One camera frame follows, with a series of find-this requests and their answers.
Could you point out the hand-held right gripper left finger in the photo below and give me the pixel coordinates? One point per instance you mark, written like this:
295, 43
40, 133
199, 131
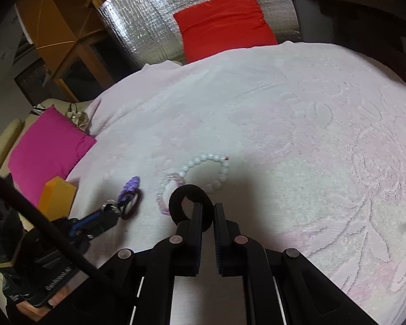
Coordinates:
198, 243

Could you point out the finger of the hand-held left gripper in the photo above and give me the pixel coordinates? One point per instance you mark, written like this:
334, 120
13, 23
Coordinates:
94, 221

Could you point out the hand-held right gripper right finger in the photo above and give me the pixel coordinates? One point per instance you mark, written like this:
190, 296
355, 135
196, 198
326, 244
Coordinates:
218, 243

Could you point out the orange box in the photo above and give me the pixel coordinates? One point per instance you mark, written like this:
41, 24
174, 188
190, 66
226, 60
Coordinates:
54, 196

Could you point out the person's left hand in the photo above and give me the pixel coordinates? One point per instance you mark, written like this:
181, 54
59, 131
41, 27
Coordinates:
59, 294

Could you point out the magenta pillow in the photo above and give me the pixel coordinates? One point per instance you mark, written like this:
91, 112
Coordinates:
47, 149

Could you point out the crumpled clear plastic wrapper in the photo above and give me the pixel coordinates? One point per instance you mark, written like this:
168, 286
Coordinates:
78, 116

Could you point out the beige sofa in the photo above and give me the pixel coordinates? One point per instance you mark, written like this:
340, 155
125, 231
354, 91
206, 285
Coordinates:
6, 135

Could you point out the white embossed blanket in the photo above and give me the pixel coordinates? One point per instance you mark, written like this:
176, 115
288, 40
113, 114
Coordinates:
274, 125

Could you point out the dark mesh panel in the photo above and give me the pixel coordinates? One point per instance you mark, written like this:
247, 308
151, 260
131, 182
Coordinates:
37, 78

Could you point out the silver foil insulation sheet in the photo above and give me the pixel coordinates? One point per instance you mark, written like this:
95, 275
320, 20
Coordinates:
142, 23

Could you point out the red pillow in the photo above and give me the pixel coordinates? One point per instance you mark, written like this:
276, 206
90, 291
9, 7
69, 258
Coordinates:
223, 23

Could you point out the dark wooden cabinet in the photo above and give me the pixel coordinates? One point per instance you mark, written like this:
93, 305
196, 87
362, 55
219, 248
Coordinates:
358, 20

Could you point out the wooden table frame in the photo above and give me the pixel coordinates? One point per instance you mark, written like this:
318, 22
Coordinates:
84, 57

